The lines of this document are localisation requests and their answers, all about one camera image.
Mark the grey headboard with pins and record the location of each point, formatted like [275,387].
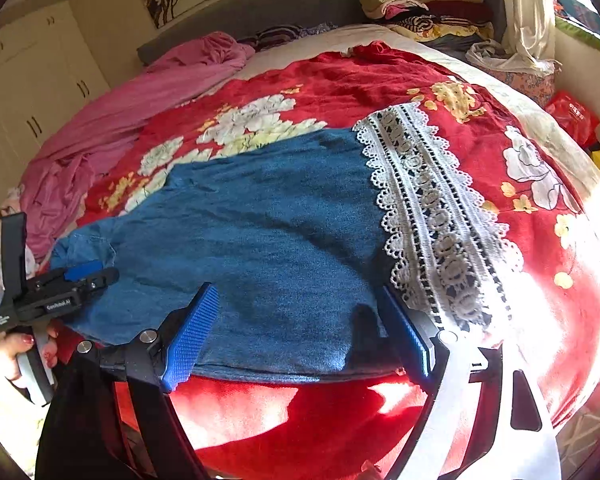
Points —
[243,18]

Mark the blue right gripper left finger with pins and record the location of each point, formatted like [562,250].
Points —
[184,333]

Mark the striped dark pillow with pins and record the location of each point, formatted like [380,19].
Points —
[279,35]

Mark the left hand red nails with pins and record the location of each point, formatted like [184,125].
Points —
[14,344]

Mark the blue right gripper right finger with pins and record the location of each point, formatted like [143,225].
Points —
[411,340]

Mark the cream wardrobe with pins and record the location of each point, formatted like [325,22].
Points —
[47,74]

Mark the blue denim pants lace hem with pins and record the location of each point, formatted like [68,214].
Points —
[297,237]

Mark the red plastic bag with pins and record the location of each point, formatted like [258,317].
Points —
[575,118]

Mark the cream curtain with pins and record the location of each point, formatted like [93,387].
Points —
[528,45]

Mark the pile of folded clothes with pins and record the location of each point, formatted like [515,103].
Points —
[448,25]

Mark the window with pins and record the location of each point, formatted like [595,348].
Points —
[580,20]

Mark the pink blanket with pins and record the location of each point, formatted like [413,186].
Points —
[95,139]

